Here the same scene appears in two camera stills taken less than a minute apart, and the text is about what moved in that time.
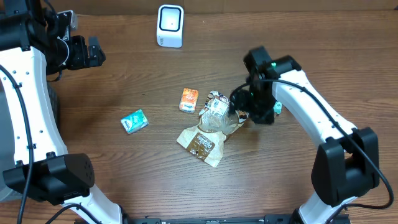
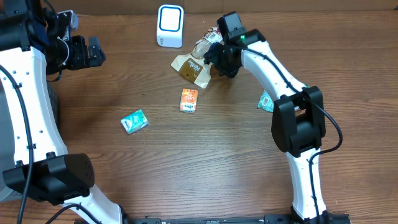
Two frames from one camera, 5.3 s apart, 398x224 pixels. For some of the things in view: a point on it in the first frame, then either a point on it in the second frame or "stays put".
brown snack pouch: [216, 121] -> [193, 65]
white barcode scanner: [170, 26] stays put
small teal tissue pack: [135, 122] stays put
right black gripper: [240, 102] -> [214, 58]
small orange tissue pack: [188, 100] stays put
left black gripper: [90, 52] stays put
